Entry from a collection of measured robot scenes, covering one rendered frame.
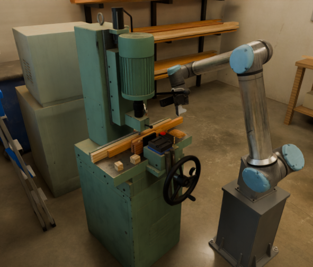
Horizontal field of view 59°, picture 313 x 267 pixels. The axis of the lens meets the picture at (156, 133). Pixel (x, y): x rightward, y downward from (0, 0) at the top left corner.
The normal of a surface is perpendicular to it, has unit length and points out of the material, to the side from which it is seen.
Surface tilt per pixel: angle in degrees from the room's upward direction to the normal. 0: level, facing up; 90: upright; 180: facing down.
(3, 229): 0
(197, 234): 0
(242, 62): 88
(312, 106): 90
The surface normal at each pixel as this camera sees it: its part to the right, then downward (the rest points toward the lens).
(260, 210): 0.00, -0.87
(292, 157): 0.43, -0.36
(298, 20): -0.81, 0.29
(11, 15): 0.59, 0.40
